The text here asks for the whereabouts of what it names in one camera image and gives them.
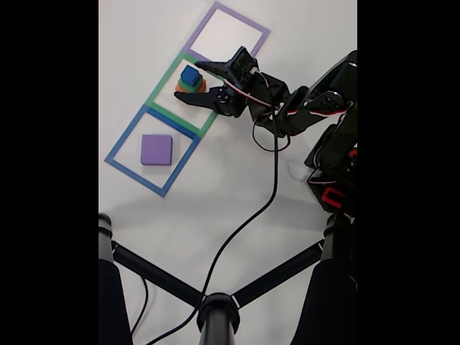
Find red table clamp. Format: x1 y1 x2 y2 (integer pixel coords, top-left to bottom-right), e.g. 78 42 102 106
321 186 346 209

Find purple tape square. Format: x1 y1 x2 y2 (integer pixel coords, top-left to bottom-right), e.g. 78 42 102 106
185 1 271 64

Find thin black cable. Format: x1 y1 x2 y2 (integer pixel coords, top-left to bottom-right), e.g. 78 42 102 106
129 277 149 335

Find black tripod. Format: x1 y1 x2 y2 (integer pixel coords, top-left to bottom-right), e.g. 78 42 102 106
98 212 358 345

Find large purple block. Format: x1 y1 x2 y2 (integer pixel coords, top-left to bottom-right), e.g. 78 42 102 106
140 134 173 166

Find green block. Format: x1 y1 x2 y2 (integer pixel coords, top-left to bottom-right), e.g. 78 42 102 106
178 73 203 91

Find small blue block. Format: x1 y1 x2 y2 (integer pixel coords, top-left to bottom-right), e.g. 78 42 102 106
180 65 201 84

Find green tape square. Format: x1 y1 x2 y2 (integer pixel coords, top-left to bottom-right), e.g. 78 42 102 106
147 50 227 139

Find blue tape square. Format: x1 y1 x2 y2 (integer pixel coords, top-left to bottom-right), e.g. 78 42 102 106
104 103 201 198

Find orange block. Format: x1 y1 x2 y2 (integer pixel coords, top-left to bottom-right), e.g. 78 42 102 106
175 78 208 95

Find thick black cable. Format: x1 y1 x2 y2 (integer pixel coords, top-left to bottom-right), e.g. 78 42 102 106
143 107 280 345

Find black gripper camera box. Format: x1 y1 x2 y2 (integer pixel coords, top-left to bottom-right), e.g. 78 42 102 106
226 46 259 90

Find red white servo wire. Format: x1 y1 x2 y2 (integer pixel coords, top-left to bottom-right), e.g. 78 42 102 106
229 70 355 121

